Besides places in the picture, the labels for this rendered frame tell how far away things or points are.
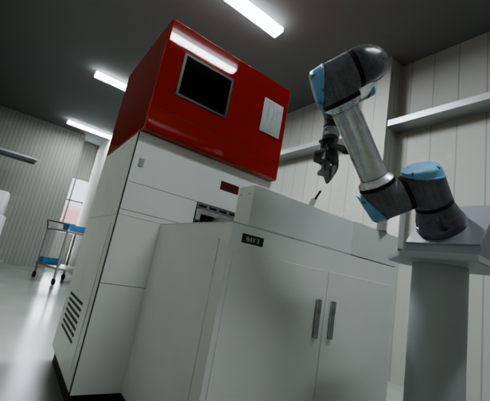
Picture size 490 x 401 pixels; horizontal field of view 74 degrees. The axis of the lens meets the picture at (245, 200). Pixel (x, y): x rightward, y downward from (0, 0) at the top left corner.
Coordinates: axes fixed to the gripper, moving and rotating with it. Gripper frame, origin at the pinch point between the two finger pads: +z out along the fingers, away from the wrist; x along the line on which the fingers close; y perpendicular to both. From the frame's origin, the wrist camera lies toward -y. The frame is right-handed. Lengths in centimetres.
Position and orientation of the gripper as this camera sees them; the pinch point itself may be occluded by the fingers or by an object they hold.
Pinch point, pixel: (328, 180)
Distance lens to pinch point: 143.0
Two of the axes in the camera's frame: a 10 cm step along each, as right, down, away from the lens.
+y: -5.8, 0.7, 8.1
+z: -1.8, 9.6, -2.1
